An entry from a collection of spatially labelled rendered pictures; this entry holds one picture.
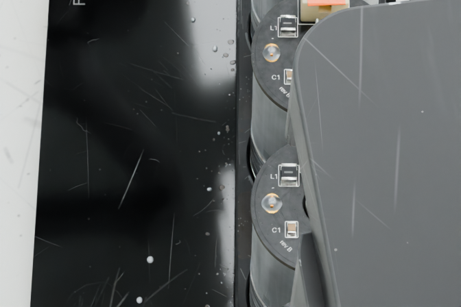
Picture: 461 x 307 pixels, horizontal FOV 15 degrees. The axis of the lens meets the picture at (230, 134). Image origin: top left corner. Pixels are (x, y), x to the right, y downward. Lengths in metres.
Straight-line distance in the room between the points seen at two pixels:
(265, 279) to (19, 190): 0.08
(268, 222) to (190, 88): 0.07
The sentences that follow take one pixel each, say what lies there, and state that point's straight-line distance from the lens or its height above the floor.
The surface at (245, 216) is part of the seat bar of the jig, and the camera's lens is 0.33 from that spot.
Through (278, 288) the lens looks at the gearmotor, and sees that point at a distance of 0.30.
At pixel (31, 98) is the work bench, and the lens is 0.37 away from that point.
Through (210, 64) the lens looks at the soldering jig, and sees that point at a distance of 0.36.
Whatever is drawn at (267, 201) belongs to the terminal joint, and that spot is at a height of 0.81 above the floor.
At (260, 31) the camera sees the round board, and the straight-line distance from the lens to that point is 0.30.
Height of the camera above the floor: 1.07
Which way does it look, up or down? 64 degrees down
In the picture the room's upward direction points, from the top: straight up
